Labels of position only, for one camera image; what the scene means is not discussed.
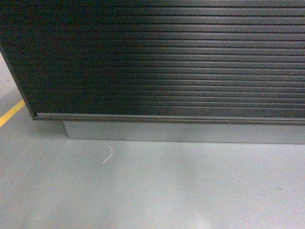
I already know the black checkout counter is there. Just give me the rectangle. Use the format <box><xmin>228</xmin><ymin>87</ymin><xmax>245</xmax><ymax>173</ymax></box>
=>
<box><xmin>0</xmin><ymin>0</ymin><xmax>305</xmax><ymax>144</ymax></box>

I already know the white string scrap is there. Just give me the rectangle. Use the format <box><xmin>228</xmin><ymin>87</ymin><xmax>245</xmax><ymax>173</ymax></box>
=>
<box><xmin>103</xmin><ymin>146</ymin><xmax>113</xmax><ymax>164</ymax></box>

